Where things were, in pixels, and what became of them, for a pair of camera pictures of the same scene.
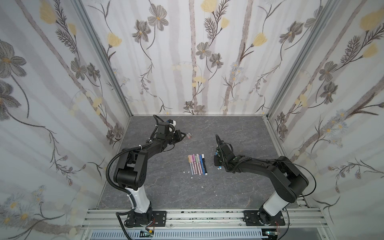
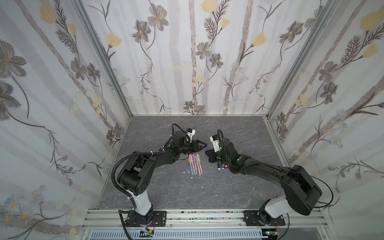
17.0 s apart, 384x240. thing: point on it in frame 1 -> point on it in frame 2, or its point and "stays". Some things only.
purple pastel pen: (194, 160) stays
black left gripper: (179, 137) -> (197, 146)
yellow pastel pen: (189, 161) stays
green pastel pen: (197, 165) stays
